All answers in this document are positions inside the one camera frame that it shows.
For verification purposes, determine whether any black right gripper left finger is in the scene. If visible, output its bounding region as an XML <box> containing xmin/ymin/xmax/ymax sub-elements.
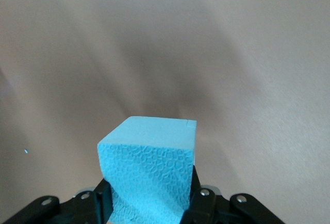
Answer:
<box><xmin>0</xmin><ymin>178</ymin><xmax>114</xmax><ymax>224</ymax></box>

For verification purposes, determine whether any blue foam cube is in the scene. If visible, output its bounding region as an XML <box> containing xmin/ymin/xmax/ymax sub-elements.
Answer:
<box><xmin>97</xmin><ymin>116</ymin><xmax>198</xmax><ymax>224</ymax></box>

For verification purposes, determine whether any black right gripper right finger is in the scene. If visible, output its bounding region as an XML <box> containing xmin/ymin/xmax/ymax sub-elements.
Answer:
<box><xmin>181</xmin><ymin>164</ymin><xmax>284</xmax><ymax>224</ymax></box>

